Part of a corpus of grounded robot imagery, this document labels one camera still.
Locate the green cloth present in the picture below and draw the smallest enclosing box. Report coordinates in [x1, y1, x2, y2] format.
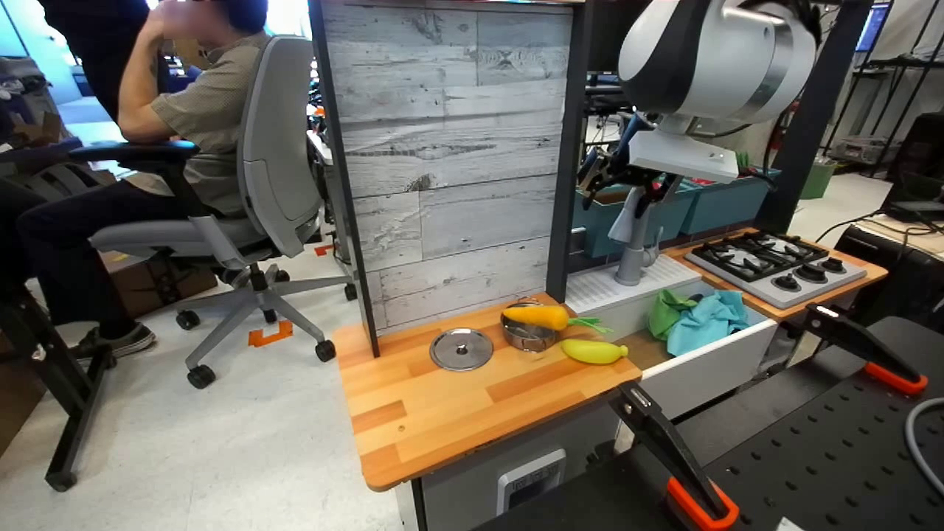
[645, 289, 697, 341]

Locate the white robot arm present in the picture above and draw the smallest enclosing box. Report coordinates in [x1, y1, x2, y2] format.
[574, 0, 817, 201]

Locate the grey office chair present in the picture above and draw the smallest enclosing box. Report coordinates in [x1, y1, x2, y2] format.
[87, 34, 357, 388]

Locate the small steel pot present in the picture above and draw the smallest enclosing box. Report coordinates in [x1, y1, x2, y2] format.
[500, 320, 561, 353]

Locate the teal cloth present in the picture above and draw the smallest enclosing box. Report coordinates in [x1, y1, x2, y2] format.
[666, 289, 751, 356]

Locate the seated person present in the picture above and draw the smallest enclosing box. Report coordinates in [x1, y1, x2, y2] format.
[18, 0, 269, 356]

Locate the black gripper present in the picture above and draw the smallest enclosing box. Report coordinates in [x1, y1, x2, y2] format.
[574, 149, 677, 208]

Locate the yellow banana plushie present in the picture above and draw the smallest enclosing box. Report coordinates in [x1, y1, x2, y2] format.
[561, 339, 627, 365]

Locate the orange carrot plushie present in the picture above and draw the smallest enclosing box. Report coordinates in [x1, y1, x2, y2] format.
[500, 303, 598, 332]

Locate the grey wood backsplash panel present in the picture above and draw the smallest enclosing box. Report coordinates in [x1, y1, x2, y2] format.
[312, 0, 581, 341]

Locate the steel pot lid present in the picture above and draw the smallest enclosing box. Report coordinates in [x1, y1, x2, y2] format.
[430, 326, 496, 370]

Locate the grey kitchen tap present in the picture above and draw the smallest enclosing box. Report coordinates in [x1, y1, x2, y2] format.
[608, 185, 658, 285]

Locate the grey coiled cable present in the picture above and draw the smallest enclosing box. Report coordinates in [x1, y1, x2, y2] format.
[899, 396, 944, 497]

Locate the teal planter box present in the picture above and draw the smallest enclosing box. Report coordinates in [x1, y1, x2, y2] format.
[685, 177, 772, 236]
[571, 185, 692, 264]

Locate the black toy stove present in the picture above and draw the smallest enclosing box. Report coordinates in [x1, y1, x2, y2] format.
[686, 232, 863, 310]

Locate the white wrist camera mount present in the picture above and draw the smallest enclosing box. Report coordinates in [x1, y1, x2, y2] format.
[627, 130, 736, 183]

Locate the white toy sink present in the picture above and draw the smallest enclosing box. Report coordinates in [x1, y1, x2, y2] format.
[565, 257, 775, 418]

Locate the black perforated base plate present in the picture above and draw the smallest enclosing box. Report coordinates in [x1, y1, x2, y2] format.
[481, 316, 944, 531]

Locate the wooden countertop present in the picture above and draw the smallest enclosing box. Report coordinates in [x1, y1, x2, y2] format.
[334, 307, 639, 493]

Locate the black orange clamp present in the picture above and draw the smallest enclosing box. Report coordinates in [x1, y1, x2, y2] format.
[608, 384, 739, 531]
[803, 303, 928, 397]

